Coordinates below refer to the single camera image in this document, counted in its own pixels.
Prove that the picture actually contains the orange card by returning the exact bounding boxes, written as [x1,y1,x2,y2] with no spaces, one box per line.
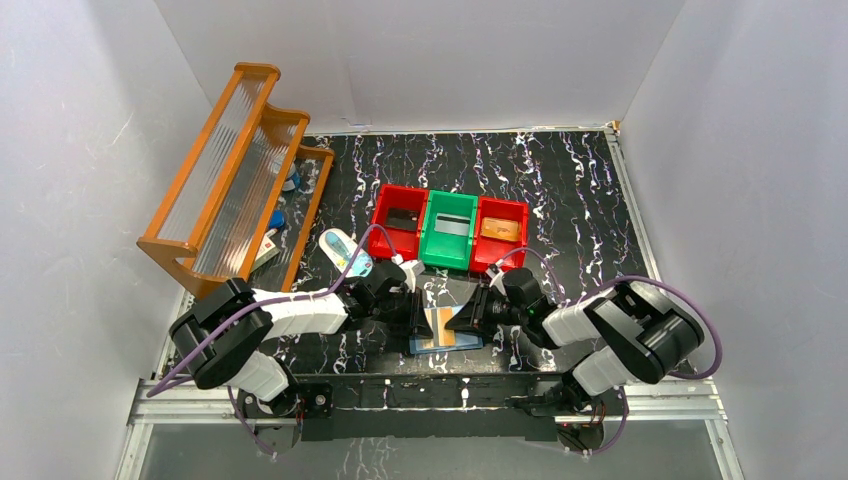
[425,307,456,348]
[480,217,521,242]

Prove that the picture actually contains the white blue bottle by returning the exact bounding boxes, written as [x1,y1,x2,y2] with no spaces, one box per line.
[319,228,374,278]

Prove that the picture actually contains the grey card in bin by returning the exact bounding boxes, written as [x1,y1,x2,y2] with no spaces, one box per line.
[433,213,471,237]

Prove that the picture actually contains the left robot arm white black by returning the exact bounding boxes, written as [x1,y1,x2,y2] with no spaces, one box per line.
[169,260,432,416]

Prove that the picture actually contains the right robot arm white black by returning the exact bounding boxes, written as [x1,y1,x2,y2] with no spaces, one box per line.
[446,268,705,414]

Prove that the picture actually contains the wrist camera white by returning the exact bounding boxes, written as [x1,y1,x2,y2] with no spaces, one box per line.
[391,254,425,291]
[486,263,505,289]

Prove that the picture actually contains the blue cap container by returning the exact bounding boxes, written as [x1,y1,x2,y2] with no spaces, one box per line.
[267,210,286,230]

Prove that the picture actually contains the red white small box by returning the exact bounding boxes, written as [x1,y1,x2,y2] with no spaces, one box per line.
[251,234,281,271]

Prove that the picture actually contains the blue card holder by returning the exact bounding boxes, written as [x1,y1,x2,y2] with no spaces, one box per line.
[410,306,483,355]

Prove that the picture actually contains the black card in bin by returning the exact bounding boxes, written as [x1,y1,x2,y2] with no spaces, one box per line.
[384,207,419,232]

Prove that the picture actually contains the green bin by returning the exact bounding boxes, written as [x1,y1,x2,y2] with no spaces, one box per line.
[419,190,478,270]

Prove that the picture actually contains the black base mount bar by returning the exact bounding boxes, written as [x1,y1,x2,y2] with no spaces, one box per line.
[294,372,627,444]

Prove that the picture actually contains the left red bin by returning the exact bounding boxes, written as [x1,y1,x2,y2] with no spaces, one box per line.
[367,184,429,260]

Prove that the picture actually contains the white blue container on rack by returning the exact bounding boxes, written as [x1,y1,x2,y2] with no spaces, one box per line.
[273,155,301,192]

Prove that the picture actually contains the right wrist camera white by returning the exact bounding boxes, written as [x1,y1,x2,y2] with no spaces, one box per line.
[486,263,505,289]

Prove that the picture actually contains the right red bin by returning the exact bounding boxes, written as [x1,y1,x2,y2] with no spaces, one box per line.
[469,196,528,273]

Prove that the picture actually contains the orange wooden rack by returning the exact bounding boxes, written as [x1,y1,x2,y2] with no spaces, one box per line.
[137,62,335,298]

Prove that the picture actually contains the orange card in bin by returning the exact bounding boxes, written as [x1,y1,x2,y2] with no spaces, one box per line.
[480,217,521,242]

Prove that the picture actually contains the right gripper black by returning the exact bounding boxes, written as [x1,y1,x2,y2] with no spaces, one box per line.
[444,282,527,336]

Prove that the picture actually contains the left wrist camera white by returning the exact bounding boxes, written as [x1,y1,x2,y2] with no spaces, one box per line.
[391,254,425,291]

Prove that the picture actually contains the red bin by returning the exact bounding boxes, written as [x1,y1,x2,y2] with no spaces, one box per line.
[469,196,528,273]
[367,184,429,260]

